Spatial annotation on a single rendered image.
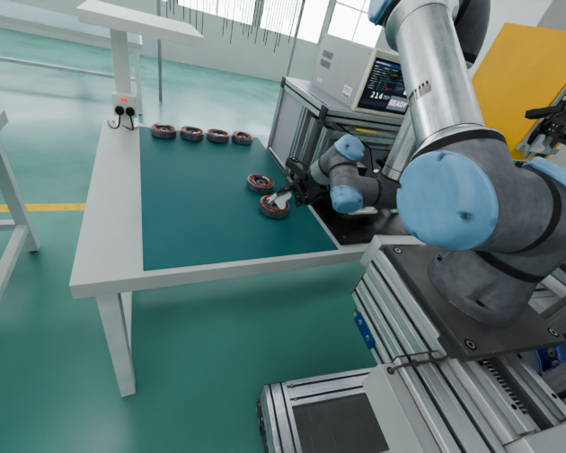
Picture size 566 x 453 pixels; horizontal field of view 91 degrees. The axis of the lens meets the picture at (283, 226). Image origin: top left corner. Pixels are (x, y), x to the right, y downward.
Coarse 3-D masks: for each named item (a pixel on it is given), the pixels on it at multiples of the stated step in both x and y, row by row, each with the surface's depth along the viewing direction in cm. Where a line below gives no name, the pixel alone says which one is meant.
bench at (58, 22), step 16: (0, 0) 285; (0, 16) 239; (16, 16) 247; (32, 16) 263; (48, 16) 280; (64, 16) 300; (64, 32) 260; (80, 32) 264; (96, 32) 276; (128, 32) 318; (32, 64) 325; (48, 64) 332
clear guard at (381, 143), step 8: (344, 128) 102; (352, 128) 105; (360, 128) 108; (368, 128) 111; (360, 136) 99; (368, 136) 102; (376, 136) 105; (384, 136) 107; (392, 136) 110; (368, 144) 94; (376, 144) 96; (384, 144) 98; (392, 144) 101; (376, 152) 92; (384, 152) 93; (376, 160) 91; (384, 160) 93; (376, 168) 91
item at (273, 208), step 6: (264, 198) 104; (264, 204) 100; (270, 204) 103; (276, 204) 105; (288, 204) 105; (264, 210) 101; (270, 210) 99; (276, 210) 99; (282, 210) 100; (276, 216) 101; (282, 216) 101
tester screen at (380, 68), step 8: (376, 64) 97; (384, 64) 98; (392, 64) 99; (376, 72) 99; (384, 72) 100; (392, 72) 101; (400, 72) 103; (368, 80) 100; (376, 80) 101; (384, 80) 102; (392, 80) 104; (400, 80) 105; (368, 88) 102; (376, 88) 103; (384, 88) 105; (392, 88) 106; (368, 96) 104; (384, 96) 107; (400, 96) 110; (360, 104) 105; (368, 104) 107
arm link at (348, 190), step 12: (336, 168) 69; (348, 168) 68; (336, 180) 68; (348, 180) 67; (360, 180) 68; (372, 180) 69; (336, 192) 67; (348, 192) 66; (360, 192) 67; (372, 192) 68; (336, 204) 67; (348, 204) 66; (360, 204) 67; (372, 204) 71
